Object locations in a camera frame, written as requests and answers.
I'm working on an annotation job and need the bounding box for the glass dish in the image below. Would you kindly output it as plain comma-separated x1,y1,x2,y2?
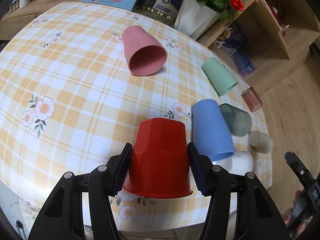
133,5,176,27

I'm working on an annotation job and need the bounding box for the blue plastic cup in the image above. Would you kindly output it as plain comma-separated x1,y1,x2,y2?
192,99,235,161

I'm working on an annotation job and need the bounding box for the dark blue snack box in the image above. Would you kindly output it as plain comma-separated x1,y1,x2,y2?
231,49,255,77

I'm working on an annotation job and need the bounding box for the transparent brown cup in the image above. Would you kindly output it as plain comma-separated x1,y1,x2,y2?
241,87,263,113

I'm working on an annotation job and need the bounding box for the green plastic cup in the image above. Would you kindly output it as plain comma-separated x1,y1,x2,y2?
201,57,238,96

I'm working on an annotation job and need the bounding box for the pink plastic cup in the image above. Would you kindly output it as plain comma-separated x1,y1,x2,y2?
122,25,168,76

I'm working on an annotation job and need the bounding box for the white paper vase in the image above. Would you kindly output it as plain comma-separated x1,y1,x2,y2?
174,0,220,40

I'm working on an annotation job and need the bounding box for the wooden shelf cabinet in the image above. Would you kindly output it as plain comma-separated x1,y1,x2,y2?
196,0,320,93

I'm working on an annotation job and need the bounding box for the white plastic cup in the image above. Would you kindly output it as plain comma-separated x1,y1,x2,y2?
216,151,254,176

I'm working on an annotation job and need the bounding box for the beige plastic cup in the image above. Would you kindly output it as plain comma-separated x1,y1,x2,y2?
248,131,274,154

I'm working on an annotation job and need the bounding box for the person's hand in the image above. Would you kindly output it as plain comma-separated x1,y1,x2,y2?
283,190,315,239

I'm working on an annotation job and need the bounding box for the red plastic cup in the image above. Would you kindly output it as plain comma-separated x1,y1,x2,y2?
124,118,192,199

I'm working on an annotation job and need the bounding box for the transparent teal cup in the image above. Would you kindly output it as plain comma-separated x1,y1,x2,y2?
219,103,252,137

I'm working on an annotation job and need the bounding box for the yellow plaid floral tablecloth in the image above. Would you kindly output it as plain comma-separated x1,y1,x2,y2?
0,0,273,231

